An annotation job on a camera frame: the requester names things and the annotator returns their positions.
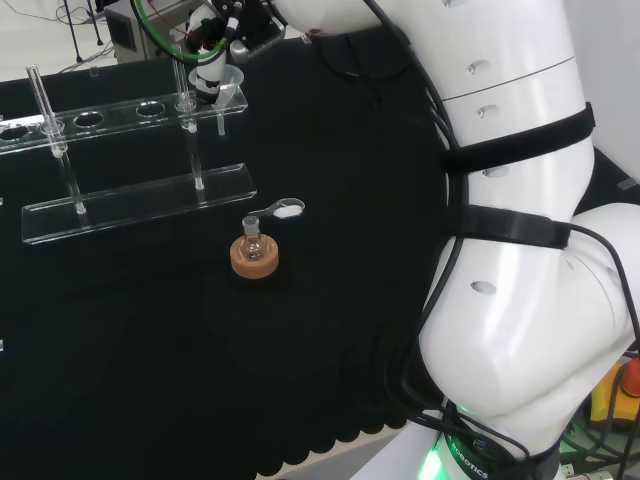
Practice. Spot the dark tripod leg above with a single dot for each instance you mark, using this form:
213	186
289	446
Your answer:
76	30

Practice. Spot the clear acrylic funnel stand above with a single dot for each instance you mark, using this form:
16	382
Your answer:
150	200

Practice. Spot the small glass round-bottom flask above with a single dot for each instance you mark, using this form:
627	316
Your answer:
252	246

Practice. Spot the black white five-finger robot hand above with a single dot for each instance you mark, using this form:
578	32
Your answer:
250	30

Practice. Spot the clear plastic funnel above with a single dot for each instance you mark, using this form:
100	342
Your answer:
221	125

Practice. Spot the grey metal control box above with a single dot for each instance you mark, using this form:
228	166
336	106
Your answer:
125	35

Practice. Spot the yellow stop button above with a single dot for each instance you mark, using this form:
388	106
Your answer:
622	390

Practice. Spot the grey cloth clip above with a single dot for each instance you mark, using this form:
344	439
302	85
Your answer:
628	184

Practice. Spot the glass weighing funnel with powder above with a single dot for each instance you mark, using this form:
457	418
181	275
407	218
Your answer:
287	210

